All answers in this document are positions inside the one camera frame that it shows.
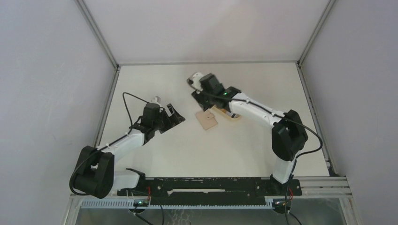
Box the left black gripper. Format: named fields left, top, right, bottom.
left=153, top=104, right=185, bottom=134

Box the beige leather card holder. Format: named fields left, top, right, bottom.
left=195, top=110, right=218, bottom=130

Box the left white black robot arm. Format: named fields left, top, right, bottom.
left=69, top=103, right=185, bottom=199

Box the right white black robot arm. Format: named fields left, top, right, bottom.
left=187, top=73, right=308, bottom=195

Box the beige oval plastic tray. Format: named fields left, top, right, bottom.
left=212, top=106, right=241, bottom=121

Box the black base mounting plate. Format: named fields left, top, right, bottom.
left=132, top=177, right=303, bottom=206

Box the left green circuit board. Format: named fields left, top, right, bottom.
left=133, top=200, right=149, bottom=208

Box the right circuit board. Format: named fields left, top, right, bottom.
left=273, top=201, right=291, bottom=208

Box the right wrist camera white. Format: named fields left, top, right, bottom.
left=187, top=72, right=204, bottom=90

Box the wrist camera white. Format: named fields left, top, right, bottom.
left=150, top=96, right=161, bottom=105
left=187, top=72, right=204, bottom=90

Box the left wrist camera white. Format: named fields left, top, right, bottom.
left=150, top=96, right=161, bottom=105

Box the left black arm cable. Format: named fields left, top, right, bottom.
left=69, top=91, right=150, bottom=196

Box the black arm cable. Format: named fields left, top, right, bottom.
left=188, top=82, right=323, bottom=225
left=69, top=91, right=150, bottom=196

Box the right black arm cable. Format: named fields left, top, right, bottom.
left=188, top=82, right=323, bottom=225

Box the white slotted cable duct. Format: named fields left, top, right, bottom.
left=81, top=198, right=274, bottom=209

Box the aluminium front frame rail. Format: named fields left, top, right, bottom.
left=69, top=176, right=352, bottom=199

